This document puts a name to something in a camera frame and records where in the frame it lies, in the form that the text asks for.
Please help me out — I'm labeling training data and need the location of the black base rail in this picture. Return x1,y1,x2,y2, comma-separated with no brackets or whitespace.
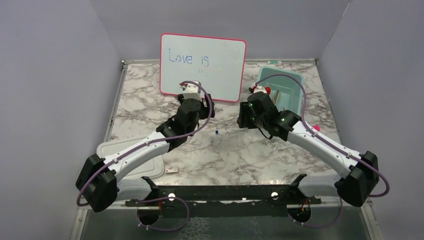
125,183,321,218

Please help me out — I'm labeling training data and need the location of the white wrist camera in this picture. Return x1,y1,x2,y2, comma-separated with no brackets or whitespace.
248,84,268,95
180,81,203,102

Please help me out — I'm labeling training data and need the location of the pink framed whiteboard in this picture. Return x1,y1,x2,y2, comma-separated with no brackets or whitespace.
159,33,247,103

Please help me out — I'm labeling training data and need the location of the white plastic container lid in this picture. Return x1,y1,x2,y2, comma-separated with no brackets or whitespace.
96,135,165,179

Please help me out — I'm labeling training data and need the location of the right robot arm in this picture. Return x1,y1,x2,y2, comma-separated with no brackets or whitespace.
237,92,380,207

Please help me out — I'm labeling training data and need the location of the teal plastic bin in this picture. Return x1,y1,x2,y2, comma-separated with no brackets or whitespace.
257,66,304,115

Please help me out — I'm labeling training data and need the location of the purple cable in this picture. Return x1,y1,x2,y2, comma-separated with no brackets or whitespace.
253,73,391,229
76,80,214,207

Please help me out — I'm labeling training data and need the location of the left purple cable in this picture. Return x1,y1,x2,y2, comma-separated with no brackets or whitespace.
76,80,214,207

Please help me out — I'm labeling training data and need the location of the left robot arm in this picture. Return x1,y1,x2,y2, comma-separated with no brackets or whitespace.
75,94,215,213

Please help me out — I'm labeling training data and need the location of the small white label card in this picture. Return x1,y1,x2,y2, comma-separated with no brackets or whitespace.
164,165,179,174

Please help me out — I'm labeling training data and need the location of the clear plastic test tube rack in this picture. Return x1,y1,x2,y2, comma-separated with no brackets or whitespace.
204,133,226,155

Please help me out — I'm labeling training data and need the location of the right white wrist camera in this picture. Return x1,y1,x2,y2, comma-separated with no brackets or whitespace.
248,84,268,95

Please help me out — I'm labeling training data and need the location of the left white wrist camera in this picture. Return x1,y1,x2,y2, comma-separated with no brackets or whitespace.
180,81,203,102

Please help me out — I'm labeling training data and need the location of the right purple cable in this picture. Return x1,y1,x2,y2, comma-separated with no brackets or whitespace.
253,73,391,229

